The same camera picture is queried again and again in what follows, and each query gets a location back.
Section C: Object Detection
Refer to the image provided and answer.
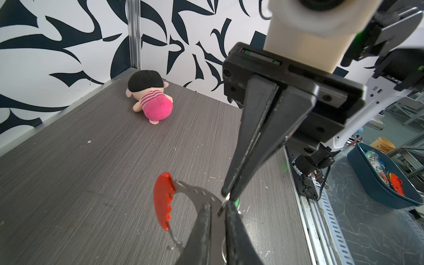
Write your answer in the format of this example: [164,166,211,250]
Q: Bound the pink plush doll black hat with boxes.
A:
[126,70,173,125]

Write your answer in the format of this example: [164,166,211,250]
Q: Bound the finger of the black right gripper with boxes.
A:
[228,86,316,201]
[221,75,278,197]

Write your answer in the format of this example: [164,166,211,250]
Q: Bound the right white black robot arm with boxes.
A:
[221,1,424,202]

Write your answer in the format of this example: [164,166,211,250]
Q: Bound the dark teal bin with items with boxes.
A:
[347,143,424,209]

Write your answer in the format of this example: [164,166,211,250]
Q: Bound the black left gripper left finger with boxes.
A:
[176,203,212,265]

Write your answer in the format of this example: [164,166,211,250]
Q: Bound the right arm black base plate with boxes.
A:
[291,160,331,202]

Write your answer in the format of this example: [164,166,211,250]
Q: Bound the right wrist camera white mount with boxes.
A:
[264,0,381,73]

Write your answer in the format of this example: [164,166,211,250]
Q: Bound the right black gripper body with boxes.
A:
[223,43,366,156]

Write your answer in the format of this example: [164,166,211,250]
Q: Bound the red key tag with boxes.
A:
[153,172,176,232]

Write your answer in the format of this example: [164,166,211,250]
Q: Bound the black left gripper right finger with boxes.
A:
[225,201,263,265]

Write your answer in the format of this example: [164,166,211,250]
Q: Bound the tan cardboard cup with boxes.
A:
[370,137,395,153]

